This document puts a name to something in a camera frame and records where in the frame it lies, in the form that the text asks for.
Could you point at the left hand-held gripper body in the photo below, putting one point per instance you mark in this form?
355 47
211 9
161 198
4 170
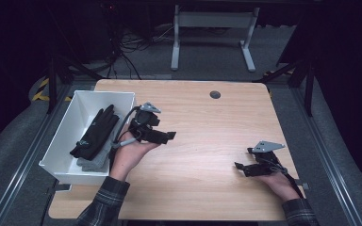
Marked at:
144 121

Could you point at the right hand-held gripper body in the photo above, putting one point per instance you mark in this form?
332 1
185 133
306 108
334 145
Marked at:
265 160

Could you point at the black glove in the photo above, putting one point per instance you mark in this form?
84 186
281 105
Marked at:
97 135

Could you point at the grey knit glove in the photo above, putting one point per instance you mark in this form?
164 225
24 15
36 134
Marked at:
99 161

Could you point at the white plastic box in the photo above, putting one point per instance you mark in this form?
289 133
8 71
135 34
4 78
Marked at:
75 103

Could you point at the person's right hand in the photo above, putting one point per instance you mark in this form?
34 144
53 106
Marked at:
279 186

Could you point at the person's left hand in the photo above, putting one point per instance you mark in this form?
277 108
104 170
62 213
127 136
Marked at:
128 155

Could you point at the dark round table grommet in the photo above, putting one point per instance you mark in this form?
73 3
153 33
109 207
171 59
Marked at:
215 94

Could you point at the black metal stand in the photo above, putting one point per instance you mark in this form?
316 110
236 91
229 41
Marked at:
52 81
308 84

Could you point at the yellow black hazard tape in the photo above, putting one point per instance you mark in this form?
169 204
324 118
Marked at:
41 94

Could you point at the aluminium floor rail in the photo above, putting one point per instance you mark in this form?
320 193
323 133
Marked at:
22 169
330 163

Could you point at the grey metal desk frame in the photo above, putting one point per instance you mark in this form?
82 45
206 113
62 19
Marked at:
215 19

